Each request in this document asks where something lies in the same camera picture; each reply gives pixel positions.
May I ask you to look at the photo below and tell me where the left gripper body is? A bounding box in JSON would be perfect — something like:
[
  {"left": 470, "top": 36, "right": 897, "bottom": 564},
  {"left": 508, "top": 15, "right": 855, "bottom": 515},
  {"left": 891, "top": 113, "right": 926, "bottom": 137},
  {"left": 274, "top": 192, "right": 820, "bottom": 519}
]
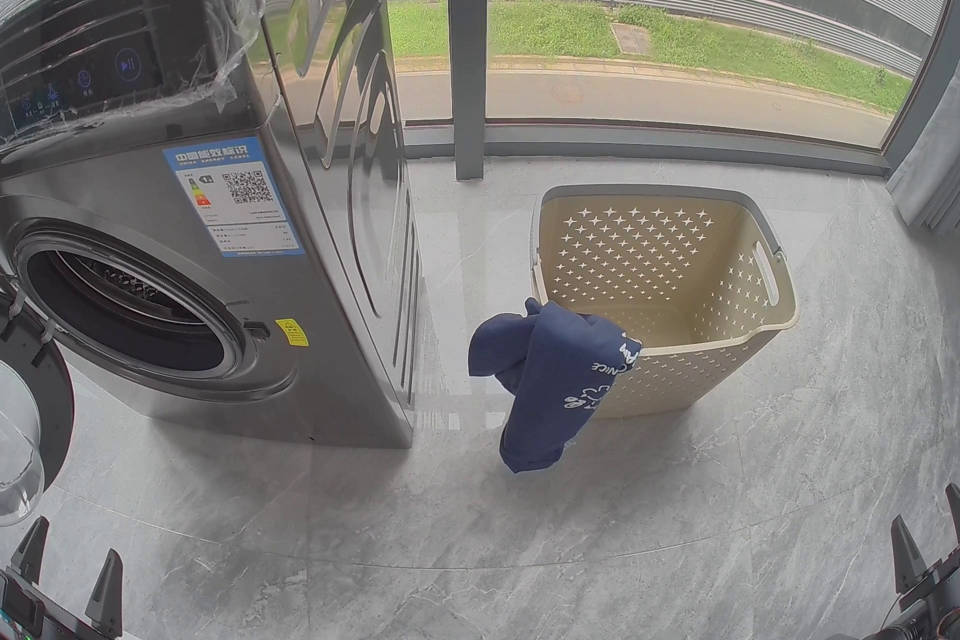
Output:
[{"left": 0, "top": 568, "right": 123, "bottom": 640}]

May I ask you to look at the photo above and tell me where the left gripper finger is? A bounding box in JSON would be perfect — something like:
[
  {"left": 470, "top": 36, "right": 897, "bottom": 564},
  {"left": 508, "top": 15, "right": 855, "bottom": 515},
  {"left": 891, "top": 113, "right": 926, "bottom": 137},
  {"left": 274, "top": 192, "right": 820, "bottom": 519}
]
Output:
[
  {"left": 84, "top": 548, "right": 124, "bottom": 639},
  {"left": 14, "top": 514, "right": 51, "bottom": 584}
]

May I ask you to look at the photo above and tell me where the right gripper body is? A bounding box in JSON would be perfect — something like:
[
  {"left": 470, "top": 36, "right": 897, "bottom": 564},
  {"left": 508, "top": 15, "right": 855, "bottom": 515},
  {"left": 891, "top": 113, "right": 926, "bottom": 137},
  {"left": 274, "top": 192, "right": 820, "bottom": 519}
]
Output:
[{"left": 861, "top": 547, "right": 960, "bottom": 640}]

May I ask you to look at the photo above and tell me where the washing machine door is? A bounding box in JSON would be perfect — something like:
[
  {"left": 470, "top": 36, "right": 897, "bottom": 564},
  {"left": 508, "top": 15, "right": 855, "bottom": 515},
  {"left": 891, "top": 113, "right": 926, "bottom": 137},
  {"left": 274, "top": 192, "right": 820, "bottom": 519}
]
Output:
[{"left": 0, "top": 275, "right": 77, "bottom": 530}]

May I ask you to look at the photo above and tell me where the cream laundry basket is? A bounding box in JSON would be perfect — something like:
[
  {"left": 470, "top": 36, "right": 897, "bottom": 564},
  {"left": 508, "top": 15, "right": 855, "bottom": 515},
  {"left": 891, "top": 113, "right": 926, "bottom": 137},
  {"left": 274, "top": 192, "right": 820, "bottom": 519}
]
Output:
[{"left": 529, "top": 184, "right": 801, "bottom": 421}]

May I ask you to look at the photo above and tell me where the grey washing machine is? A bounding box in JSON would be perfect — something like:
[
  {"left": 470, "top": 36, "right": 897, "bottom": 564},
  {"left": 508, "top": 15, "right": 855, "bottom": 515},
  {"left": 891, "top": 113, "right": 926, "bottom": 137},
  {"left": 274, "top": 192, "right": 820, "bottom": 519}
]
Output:
[{"left": 0, "top": 0, "right": 423, "bottom": 451}]

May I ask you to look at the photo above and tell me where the white curtain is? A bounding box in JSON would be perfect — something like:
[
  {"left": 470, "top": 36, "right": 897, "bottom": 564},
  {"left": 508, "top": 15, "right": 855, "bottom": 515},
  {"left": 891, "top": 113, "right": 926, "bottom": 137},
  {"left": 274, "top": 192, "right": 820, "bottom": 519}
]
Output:
[{"left": 886, "top": 43, "right": 960, "bottom": 235}]

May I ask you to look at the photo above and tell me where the dark blue T-shirt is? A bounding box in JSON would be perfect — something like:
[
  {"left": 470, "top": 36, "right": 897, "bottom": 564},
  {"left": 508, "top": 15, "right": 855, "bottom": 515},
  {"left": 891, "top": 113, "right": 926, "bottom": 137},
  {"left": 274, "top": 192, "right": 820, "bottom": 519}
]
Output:
[{"left": 468, "top": 296, "right": 645, "bottom": 475}]

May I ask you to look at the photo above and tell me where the window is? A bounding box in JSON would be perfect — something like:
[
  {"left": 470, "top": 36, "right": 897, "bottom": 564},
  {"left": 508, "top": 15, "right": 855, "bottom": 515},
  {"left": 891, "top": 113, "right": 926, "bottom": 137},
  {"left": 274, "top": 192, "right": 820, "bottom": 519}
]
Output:
[{"left": 0, "top": 0, "right": 960, "bottom": 182}]

